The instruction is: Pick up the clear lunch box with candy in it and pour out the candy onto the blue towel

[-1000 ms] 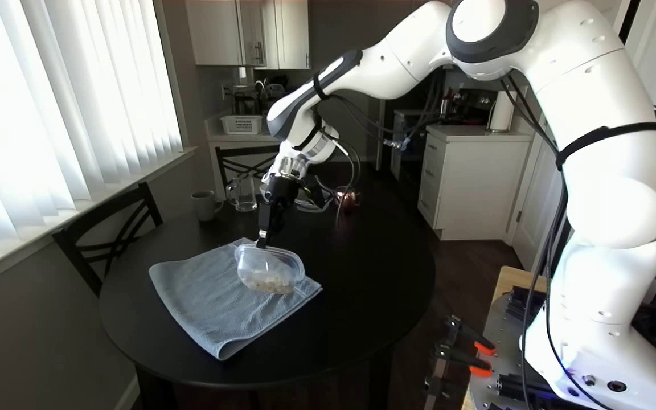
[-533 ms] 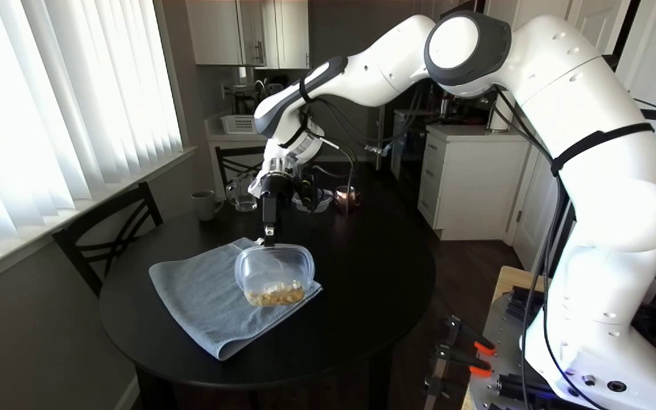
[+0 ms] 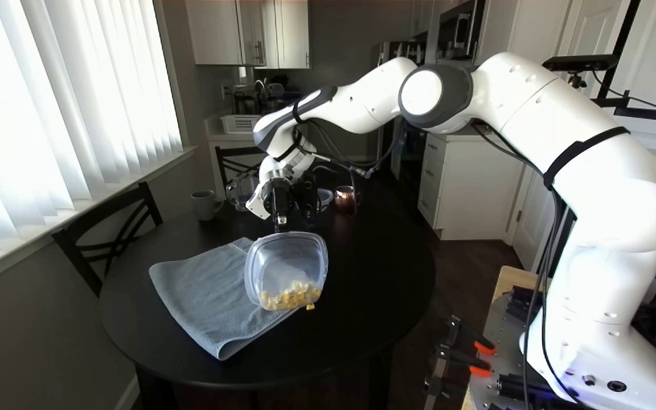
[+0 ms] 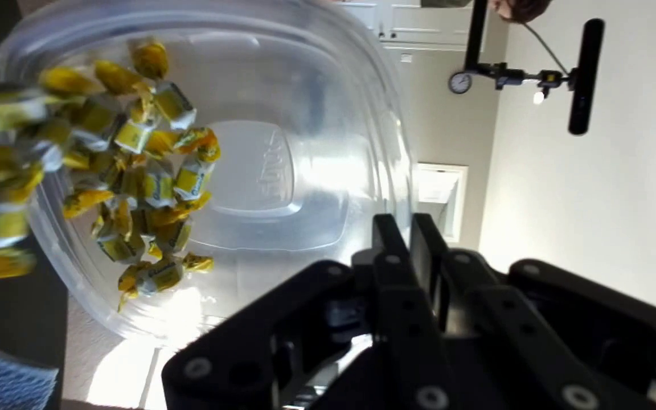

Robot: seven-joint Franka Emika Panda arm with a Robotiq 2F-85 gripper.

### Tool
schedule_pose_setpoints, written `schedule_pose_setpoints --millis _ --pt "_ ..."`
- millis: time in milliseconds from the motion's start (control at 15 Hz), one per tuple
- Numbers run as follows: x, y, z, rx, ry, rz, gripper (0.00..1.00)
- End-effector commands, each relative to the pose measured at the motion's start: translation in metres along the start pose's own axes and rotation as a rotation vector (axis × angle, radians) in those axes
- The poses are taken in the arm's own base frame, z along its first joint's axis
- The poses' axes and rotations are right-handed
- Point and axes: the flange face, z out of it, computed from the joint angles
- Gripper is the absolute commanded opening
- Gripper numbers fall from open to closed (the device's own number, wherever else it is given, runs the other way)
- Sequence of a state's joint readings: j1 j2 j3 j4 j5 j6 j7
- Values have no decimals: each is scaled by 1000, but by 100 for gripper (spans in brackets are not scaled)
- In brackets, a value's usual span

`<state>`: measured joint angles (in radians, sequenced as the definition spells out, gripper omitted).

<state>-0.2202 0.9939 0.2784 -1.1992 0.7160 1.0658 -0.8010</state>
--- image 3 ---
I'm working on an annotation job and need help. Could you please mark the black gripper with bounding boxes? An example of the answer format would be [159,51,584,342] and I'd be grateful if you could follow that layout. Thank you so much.
[265,174,325,233]

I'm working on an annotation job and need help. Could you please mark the yellow candy pieces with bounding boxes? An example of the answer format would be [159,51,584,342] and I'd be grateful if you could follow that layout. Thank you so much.
[258,281,323,314]

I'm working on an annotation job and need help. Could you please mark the blue towel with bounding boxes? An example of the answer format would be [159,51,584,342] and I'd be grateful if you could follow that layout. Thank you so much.
[146,234,300,362]

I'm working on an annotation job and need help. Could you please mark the empty clear plastic container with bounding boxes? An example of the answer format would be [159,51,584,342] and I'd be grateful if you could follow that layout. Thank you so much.
[315,186,336,212]

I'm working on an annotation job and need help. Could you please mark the copper cup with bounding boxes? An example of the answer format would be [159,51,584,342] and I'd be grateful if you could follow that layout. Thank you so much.
[333,182,360,215]

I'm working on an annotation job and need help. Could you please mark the clear drinking glass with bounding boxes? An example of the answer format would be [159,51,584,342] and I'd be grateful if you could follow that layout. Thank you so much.
[225,174,259,215]

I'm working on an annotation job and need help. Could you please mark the black chair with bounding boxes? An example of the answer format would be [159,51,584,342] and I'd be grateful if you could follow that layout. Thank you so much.
[215,143,268,191]
[49,180,167,299]

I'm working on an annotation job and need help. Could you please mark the grey mug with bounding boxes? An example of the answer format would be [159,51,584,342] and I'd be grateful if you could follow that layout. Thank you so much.
[188,188,225,224]

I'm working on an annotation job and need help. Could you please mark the black round table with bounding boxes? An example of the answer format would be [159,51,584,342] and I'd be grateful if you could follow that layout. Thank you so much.
[98,188,438,410]

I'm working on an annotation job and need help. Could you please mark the dark countertop coffee appliances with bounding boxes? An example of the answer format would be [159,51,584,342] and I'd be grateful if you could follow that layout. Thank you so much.
[224,75,308,117]

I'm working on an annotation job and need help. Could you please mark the white kitchen island cabinet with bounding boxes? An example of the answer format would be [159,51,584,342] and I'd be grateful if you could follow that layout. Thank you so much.
[416,128,535,243]

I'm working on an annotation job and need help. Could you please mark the white vertical window blinds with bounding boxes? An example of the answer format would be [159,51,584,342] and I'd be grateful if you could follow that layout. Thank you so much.
[0,0,187,264]

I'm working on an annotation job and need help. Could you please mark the white wall cabinet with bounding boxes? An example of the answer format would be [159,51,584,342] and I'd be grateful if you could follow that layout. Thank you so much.
[184,0,311,73]

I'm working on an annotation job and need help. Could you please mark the orange handled clamp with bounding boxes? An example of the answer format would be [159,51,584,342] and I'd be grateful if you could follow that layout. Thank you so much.
[430,343,496,383]
[438,314,499,360]

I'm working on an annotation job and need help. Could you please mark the wooden robot mount table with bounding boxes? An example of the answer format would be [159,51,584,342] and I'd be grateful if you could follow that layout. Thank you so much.
[461,264,656,410]

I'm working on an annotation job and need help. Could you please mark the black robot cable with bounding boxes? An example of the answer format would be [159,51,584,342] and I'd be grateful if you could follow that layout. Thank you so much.
[519,200,656,408]

